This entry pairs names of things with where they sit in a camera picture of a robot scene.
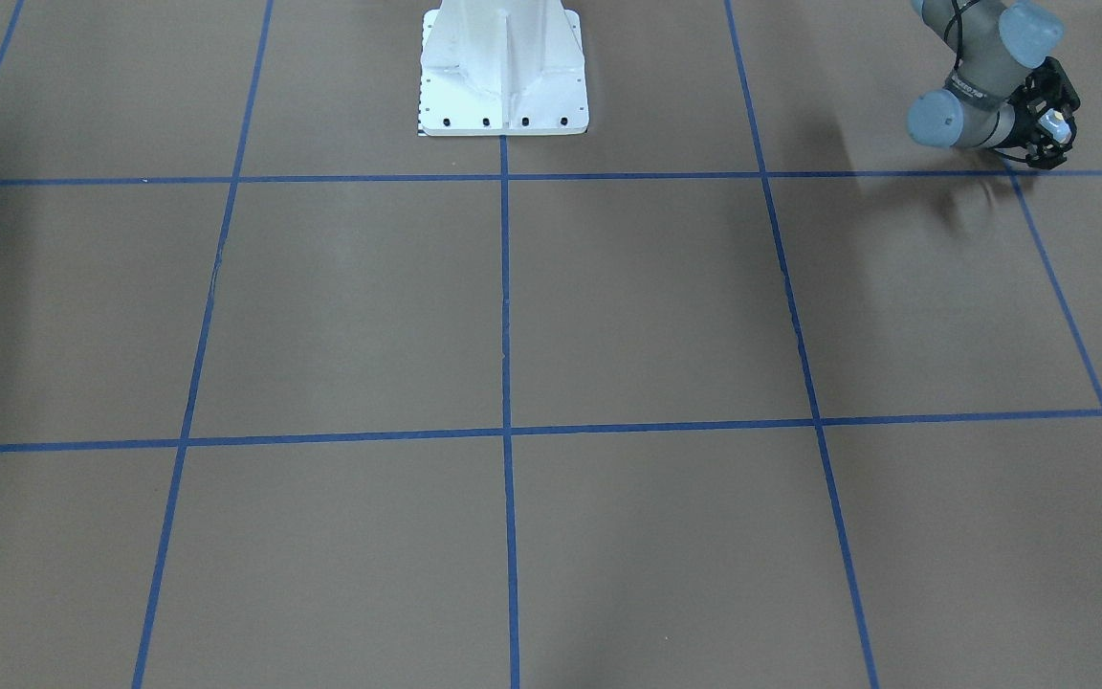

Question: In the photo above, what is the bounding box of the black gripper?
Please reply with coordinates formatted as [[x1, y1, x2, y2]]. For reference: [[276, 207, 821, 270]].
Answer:
[[1007, 57, 1081, 170]]

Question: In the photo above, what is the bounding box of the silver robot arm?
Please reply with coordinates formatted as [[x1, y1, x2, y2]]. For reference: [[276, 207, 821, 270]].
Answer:
[[906, 1, 1081, 170]]

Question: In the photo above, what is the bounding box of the brown paper table cover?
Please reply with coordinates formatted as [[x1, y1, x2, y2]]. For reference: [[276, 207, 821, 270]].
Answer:
[[0, 1, 1102, 688]]

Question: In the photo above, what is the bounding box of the white central pedestal column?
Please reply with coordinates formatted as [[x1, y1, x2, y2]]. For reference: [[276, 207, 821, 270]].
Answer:
[[417, 1, 590, 137]]

